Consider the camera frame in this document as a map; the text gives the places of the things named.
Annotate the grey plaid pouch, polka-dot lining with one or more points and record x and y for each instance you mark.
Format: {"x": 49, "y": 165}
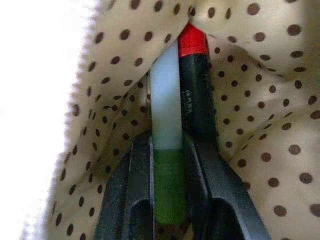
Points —
{"x": 262, "y": 120}

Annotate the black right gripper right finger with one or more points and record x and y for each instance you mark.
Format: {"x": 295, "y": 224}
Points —
{"x": 217, "y": 190}

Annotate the white marker with green cap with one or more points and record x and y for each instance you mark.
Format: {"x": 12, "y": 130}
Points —
{"x": 166, "y": 120}

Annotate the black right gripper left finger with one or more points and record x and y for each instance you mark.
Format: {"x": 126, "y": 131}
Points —
{"x": 136, "y": 187}

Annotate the black marker with red cap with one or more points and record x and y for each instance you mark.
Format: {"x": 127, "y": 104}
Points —
{"x": 196, "y": 82}

